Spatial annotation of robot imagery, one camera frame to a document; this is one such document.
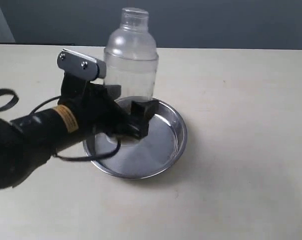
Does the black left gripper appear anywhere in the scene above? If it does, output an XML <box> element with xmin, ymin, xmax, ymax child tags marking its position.
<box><xmin>57</xmin><ymin>73</ymin><xmax>158</xmax><ymax>140</ymax></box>

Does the clear plastic shaker bottle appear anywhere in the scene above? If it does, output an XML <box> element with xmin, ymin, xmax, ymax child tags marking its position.
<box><xmin>104</xmin><ymin>7</ymin><xmax>159</xmax><ymax>101</ymax></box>

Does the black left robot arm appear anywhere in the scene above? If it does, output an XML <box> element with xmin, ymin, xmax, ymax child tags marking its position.
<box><xmin>0</xmin><ymin>73</ymin><xmax>159</xmax><ymax>189</ymax></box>

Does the round stainless steel plate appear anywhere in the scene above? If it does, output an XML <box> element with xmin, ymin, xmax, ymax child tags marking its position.
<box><xmin>92</xmin><ymin>100</ymin><xmax>188</xmax><ymax>180</ymax></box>

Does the black camera cable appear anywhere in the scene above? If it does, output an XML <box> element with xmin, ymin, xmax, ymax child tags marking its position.
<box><xmin>0</xmin><ymin>87</ymin><xmax>121</xmax><ymax>163</ymax></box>

